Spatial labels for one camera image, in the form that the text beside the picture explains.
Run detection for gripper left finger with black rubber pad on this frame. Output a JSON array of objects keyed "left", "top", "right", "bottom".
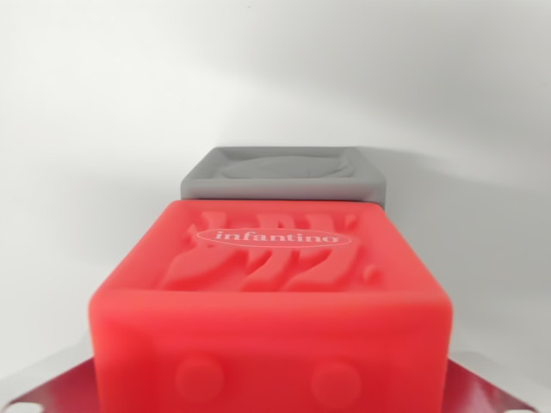
[{"left": 0, "top": 356, "right": 102, "bottom": 413}]

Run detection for gripper right finger with black rubber pad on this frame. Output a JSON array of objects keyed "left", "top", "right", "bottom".
[{"left": 443, "top": 361, "right": 551, "bottom": 413}]

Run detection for red infantino soft cube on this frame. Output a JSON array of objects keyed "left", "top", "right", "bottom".
[{"left": 87, "top": 198, "right": 454, "bottom": 413}]

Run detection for grey soft cube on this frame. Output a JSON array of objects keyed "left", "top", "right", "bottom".
[{"left": 179, "top": 146, "right": 387, "bottom": 212}]

